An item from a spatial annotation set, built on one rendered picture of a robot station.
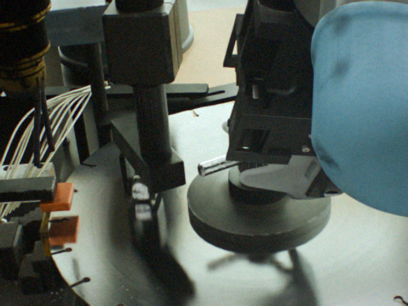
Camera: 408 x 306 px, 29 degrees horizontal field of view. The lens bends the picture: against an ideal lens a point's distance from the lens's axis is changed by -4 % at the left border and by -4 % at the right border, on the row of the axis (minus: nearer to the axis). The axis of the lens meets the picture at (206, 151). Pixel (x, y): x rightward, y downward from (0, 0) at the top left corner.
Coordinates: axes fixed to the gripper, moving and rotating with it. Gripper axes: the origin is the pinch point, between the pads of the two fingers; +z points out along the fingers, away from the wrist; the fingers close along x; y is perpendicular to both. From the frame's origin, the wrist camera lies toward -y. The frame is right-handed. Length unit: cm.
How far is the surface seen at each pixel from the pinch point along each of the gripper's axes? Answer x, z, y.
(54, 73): -33, 37, 21
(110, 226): 1.4, 6.4, 13.4
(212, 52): -54, 58, -3
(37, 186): -1.2, 5.7, 19.2
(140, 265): 5.6, 3.5, 11.3
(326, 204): 0.7, 2.3, -2.3
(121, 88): -21.3, 21.8, 12.7
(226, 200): -0.2, 4.1, 4.9
